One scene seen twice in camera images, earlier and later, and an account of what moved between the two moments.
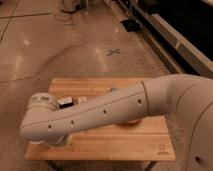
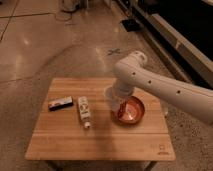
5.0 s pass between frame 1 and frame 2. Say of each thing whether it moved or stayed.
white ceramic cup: moved
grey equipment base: stayed
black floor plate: stayed
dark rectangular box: stayed
